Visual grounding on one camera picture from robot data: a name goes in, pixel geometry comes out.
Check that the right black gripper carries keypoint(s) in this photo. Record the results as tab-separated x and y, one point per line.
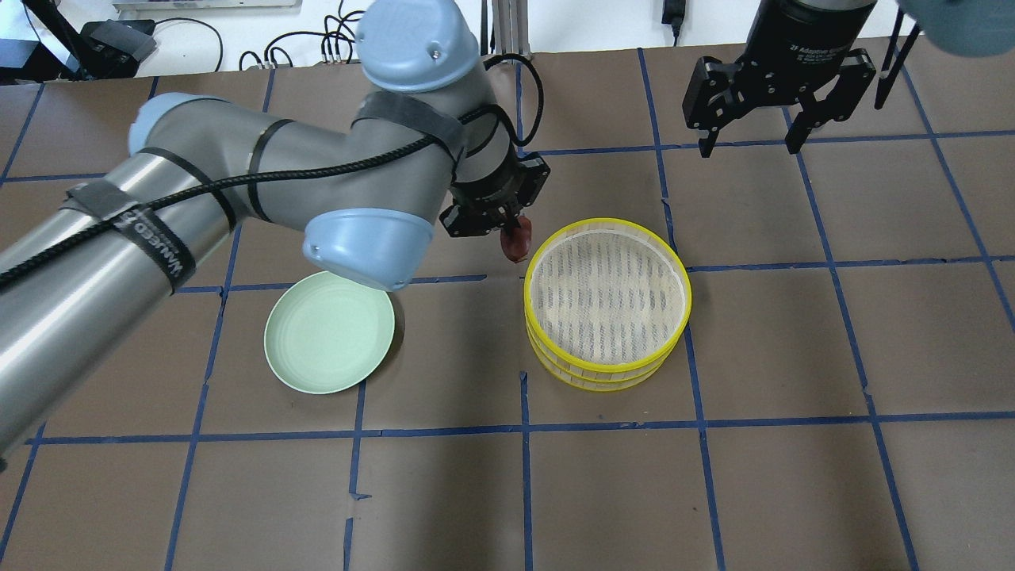
795	32

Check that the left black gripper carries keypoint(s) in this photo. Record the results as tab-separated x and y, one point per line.
493	193

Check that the brown bun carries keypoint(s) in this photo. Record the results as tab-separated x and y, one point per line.
516	245

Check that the yellow steamer layer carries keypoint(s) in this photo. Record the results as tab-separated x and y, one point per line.
606	295
593	381

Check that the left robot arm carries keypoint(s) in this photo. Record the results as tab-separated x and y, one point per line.
428	146

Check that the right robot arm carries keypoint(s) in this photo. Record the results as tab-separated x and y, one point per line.
970	29

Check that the light green plate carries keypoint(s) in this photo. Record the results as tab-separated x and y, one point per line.
326	334

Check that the aluminium frame post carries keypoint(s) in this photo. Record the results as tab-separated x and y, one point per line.
510	27

